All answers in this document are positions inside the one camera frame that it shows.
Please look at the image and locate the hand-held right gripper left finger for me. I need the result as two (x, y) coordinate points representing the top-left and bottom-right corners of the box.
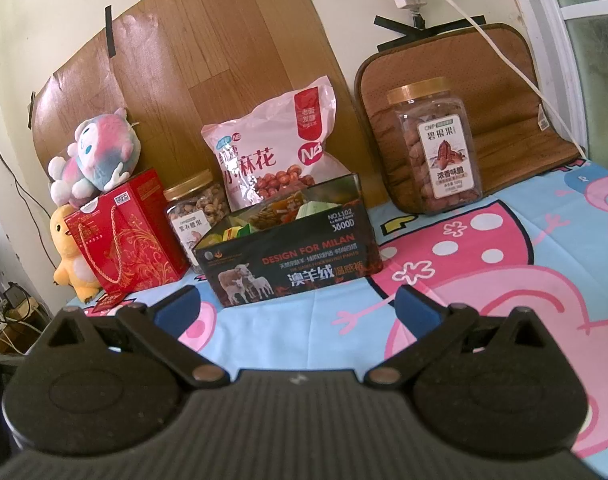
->
(33, 285), (230, 390)

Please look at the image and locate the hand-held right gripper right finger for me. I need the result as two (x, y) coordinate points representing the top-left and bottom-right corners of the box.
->
(364, 282), (555, 390)

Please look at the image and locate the black cardboard box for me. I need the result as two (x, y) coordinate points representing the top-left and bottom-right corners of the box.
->
(191, 174), (385, 308)

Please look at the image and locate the clear packet of brown snacks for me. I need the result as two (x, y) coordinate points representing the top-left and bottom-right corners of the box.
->
(246, 200), (305, 231)

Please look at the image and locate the small red card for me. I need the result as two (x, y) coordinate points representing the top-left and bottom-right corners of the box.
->
(90, 292), (125, 317)

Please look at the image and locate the cartoon pig printed blanket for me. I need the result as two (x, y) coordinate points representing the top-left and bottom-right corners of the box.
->
(64, 157), (608, 480)

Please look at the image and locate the red gift bag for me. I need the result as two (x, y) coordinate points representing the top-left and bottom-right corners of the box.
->
(64, 169), (191, 295)

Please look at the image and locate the small clear nut jar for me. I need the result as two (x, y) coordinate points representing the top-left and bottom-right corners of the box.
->
(163, 169), (231, 276)

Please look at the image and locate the yellow plush toy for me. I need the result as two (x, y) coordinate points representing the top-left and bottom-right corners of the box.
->
(50, 205), (102, 303)

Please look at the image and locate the large clear nut jar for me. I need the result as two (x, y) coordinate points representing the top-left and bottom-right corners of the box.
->
(386, 76), (485, 203)

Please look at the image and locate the pink plush toy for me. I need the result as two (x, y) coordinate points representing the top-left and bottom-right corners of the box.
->
(48, 106), (142, 209)

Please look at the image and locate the pink snack bag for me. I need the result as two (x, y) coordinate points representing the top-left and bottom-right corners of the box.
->
(201, 75), (345, 211)

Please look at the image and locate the brown seat cushion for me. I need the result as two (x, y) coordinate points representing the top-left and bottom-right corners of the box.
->
(354, 22), (585, 216)

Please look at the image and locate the black tape strip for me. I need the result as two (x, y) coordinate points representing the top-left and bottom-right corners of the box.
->
(374, 15), (477, 42)
(104, 5), (118, 57)

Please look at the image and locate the window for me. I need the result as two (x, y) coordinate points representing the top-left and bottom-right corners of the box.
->
(529, 0), (608, 161)

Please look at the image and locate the black wall cable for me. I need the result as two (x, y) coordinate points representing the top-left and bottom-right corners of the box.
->
(0, 114), (56, 222)

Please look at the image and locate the wood pattern wall board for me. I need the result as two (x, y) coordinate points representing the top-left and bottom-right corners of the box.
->
(31, 0), (385, 211)

